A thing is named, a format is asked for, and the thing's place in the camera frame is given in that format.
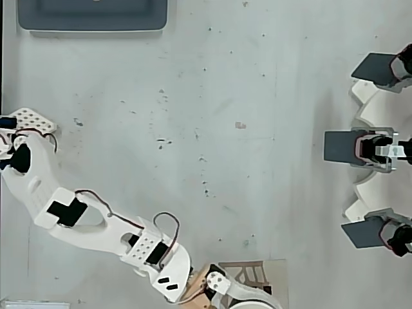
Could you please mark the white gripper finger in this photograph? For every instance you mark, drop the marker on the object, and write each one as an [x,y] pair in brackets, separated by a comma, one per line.
[219,283]

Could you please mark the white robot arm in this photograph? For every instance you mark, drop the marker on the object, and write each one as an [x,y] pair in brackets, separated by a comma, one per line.
[42,180]

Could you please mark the printed paper mat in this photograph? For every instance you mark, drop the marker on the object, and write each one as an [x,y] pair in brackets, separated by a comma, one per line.
[277,277]

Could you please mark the dark grey paddle plate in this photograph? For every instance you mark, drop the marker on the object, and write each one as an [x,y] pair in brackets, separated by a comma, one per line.
[373,69]
[339,146]
[363,233]

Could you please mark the white flat object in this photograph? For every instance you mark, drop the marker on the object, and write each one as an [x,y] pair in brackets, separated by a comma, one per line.
[35,305]

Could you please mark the black servo motor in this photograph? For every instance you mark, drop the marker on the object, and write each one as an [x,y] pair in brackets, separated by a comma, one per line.
[397,236]
[402,69]

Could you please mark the white gear-shaped fixture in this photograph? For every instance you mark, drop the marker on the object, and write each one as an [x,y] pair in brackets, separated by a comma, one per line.
[386,109]

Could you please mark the grey plastic tray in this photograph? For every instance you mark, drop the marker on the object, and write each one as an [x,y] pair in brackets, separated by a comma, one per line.
[90,16]

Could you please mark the black servo with metal bracket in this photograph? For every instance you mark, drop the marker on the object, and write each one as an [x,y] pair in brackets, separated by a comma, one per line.
[376,149]

